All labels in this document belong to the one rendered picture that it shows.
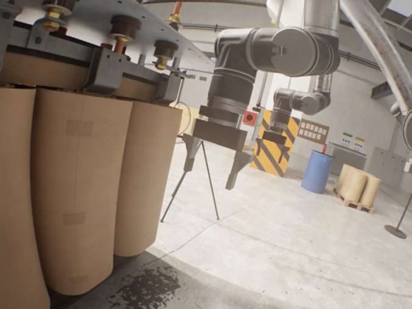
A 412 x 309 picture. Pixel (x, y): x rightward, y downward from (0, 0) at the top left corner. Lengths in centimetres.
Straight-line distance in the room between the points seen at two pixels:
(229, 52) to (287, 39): 15
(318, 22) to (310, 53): 19
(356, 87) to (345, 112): 184
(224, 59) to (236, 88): 8
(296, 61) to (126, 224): 107
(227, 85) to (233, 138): 13
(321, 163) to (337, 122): 917
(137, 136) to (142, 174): 19
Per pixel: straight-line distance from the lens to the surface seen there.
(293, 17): 618
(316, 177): 504
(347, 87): 1447
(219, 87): 52
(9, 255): 76
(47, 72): 77
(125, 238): 126
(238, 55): 52
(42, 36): 70
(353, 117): 1434
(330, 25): 62
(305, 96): 114
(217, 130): 54
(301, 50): 45
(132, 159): 105
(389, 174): 1515
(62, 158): 74
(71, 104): 70
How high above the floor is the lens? 111
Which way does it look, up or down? 12 degrees down
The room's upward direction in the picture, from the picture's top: 14 degrees clockwise
